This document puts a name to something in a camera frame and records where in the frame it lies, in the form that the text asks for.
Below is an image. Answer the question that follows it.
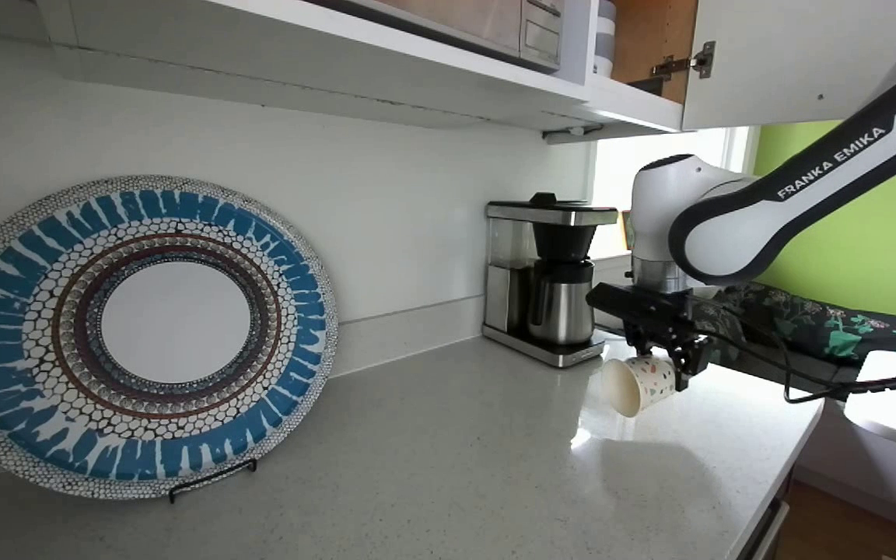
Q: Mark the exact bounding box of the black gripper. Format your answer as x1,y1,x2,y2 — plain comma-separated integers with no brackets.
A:
585,282,717,397

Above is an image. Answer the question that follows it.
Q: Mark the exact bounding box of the dotted white paper cup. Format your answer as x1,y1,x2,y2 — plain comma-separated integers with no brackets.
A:
585,351,680,422

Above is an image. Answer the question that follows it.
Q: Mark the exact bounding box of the steel black coffee maker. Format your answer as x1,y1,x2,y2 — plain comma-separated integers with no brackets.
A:
478,191,624,374

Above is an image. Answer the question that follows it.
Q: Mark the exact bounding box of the dark patterned sofa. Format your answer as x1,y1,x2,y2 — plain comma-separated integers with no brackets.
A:
693,284,896,402

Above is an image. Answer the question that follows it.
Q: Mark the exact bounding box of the white open cabinet door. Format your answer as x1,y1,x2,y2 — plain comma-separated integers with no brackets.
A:
680,0,896,134

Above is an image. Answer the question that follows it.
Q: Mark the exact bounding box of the silver microwave oven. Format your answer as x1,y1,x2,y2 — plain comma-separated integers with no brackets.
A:
311,0,566,75

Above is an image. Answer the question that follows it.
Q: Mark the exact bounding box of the white upper cabinet body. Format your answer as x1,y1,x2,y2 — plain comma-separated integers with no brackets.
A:
38,0,685,144

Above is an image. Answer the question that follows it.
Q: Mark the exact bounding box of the blue white decorative plate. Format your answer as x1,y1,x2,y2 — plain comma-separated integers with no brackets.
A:
0,175,342,503

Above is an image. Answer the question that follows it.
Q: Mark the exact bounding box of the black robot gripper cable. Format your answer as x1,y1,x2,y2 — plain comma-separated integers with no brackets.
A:
693,310,896,405

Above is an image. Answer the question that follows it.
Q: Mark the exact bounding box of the long steel drawer handle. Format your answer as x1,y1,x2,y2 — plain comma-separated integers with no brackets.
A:
748,498,791,560

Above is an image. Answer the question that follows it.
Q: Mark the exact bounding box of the black wire plate stand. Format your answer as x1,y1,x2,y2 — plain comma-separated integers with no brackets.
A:
166,455,261,507

